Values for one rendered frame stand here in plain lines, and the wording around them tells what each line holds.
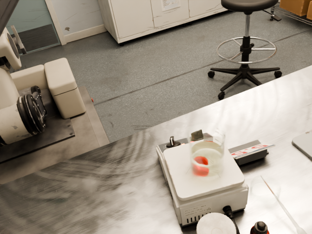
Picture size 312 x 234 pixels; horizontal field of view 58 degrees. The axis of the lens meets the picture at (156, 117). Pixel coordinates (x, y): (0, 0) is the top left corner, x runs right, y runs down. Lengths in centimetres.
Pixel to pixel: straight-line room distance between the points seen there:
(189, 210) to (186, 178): 5
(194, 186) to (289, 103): 42
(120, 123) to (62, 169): 130
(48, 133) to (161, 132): 86
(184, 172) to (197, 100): 159
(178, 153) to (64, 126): 101
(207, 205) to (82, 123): 106
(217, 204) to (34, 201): 39
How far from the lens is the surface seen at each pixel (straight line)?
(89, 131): 142
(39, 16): 339
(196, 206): 51
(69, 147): 137
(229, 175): 51
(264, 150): 64
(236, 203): 54
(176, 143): 62
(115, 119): 204
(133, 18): 297
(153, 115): 199
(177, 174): 51
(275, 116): 77
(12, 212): 70
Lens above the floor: 124
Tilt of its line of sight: 39 degrees down
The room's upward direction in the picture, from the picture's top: 10 degrees counter-clockwise
